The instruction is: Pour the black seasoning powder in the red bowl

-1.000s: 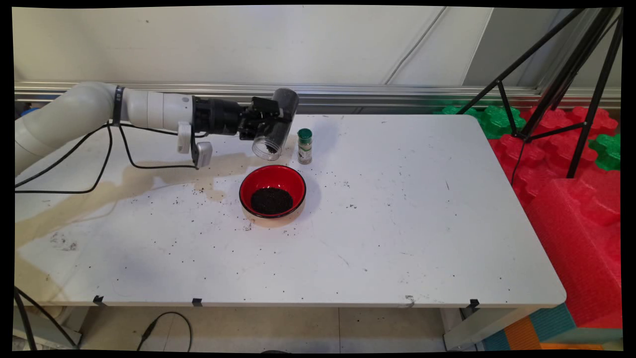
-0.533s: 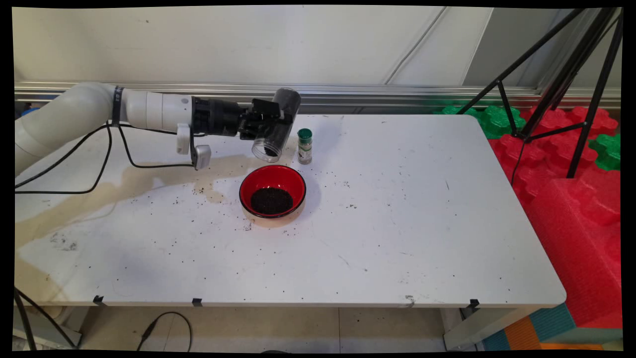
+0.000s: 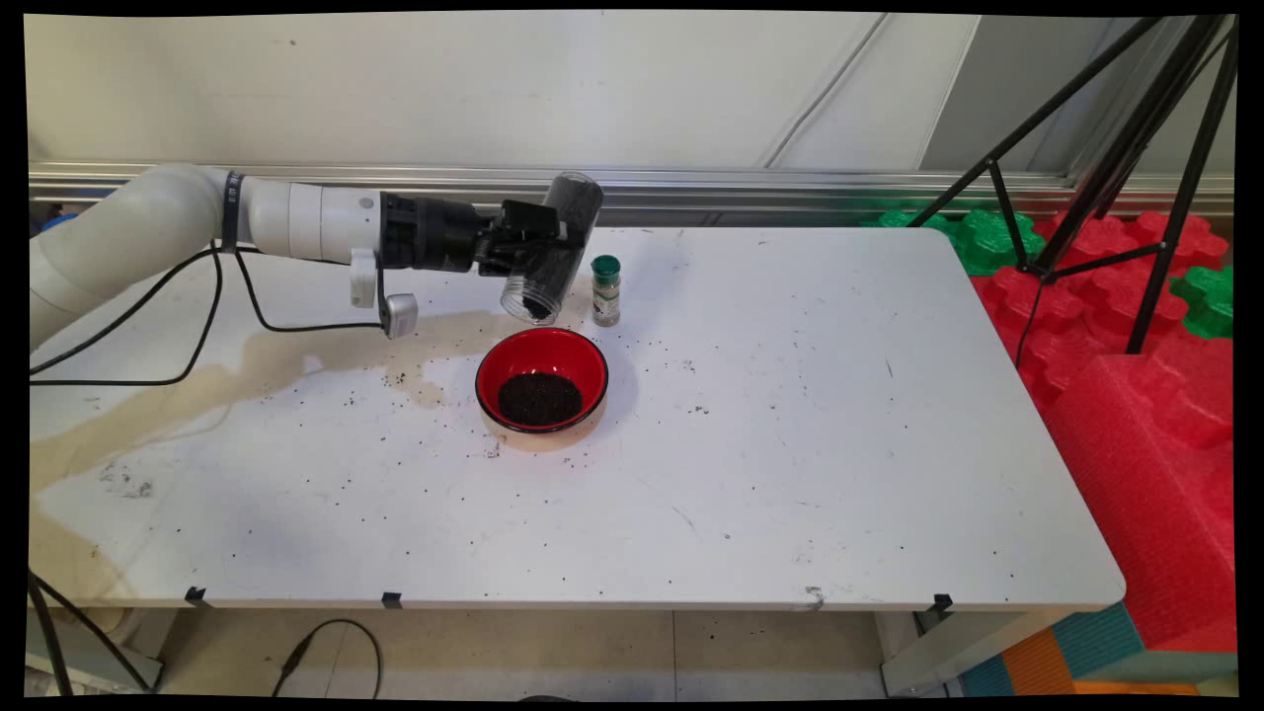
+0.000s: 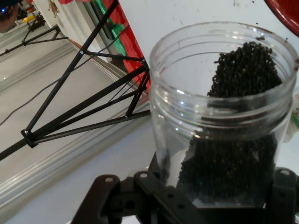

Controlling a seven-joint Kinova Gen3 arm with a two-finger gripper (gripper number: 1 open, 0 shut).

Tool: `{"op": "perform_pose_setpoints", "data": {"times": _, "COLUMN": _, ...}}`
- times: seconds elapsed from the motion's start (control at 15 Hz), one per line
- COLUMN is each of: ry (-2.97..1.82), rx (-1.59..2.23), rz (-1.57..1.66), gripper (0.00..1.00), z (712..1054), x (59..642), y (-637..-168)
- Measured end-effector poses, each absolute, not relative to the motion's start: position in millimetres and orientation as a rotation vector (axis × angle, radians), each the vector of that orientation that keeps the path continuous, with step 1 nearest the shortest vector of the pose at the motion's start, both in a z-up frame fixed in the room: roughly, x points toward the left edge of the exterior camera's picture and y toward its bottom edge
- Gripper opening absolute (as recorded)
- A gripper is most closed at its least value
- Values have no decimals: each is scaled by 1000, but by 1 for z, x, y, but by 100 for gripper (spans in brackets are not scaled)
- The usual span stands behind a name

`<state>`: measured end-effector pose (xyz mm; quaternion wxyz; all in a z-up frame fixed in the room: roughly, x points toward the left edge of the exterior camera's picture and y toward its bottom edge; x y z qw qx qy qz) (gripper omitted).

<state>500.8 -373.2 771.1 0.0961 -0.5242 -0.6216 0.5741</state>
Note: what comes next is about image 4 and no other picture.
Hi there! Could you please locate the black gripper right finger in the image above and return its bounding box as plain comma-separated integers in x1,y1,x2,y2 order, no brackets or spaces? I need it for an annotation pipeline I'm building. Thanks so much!
263,167,299,224

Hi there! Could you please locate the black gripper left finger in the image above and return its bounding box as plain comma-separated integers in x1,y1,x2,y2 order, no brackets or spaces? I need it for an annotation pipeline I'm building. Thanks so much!
70,151,199,224

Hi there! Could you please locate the pile of black seeds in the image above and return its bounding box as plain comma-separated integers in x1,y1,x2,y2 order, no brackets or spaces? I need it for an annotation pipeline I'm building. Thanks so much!
179,41,283,206

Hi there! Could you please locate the clear plastic jar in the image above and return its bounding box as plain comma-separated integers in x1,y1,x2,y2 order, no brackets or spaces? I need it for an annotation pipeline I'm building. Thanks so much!
149,22,299,208

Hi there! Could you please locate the black tripod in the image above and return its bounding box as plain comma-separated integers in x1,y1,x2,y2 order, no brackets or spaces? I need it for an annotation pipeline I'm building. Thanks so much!
0,0,151,161

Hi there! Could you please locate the red foam floor mat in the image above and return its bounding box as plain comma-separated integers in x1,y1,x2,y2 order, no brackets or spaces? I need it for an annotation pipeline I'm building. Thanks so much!
108,0,151,94

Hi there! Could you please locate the green foam puzzle mat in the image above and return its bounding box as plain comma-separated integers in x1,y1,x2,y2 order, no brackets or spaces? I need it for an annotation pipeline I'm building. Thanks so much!
97,0,128,56

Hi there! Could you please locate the black background stand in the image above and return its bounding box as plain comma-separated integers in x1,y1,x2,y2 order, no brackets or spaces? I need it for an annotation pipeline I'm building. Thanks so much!
0,11,68,56

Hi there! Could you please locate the red bowl with beige outside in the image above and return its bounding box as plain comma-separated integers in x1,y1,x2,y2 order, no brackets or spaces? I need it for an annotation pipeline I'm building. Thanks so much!
263,0,299,38

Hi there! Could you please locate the person in dark clothing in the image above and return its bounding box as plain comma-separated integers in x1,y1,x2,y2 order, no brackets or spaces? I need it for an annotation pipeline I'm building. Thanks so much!
0,0,26,33

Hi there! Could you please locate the aluminium wall rail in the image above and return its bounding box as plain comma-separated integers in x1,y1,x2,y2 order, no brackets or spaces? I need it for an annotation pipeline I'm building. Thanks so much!
0,100,155,210

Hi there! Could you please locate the thin tripod cable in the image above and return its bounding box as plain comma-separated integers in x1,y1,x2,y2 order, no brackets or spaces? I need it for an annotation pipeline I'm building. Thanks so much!
0,24,131,126

